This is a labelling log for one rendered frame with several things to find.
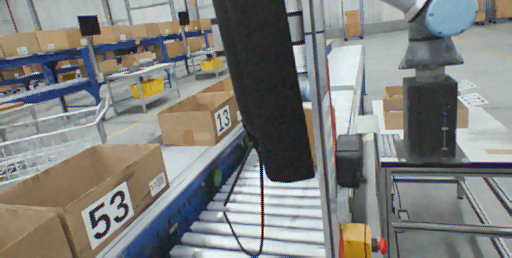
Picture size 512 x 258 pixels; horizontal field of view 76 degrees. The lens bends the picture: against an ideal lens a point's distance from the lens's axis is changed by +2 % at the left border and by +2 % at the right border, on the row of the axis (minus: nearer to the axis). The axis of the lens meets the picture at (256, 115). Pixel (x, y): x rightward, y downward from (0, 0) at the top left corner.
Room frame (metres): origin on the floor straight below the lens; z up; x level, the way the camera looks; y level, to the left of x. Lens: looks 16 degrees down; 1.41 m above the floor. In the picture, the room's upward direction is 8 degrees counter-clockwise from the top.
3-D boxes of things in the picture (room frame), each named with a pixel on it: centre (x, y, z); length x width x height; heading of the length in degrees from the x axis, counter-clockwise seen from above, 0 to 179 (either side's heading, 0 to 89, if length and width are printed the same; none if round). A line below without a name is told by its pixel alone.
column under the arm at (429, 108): (1.31, -0.73, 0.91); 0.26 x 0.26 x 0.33; 71
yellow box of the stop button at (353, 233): (0.72, -0.22, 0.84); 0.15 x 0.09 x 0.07; 160
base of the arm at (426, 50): (1.31, -0.73, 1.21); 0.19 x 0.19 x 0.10
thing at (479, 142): (1.66, -0.94, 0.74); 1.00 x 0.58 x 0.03; 161
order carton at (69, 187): (0.93, 0.54, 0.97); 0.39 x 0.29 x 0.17; 160
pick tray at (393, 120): (1.70, -0.90, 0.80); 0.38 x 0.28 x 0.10; 70
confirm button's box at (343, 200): (0.70, -0.18, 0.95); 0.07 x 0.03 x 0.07; 160
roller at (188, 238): (0.88, 0.08, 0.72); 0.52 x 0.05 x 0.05; 70
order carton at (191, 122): (1.65, 0.27, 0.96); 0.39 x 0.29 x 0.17; 160
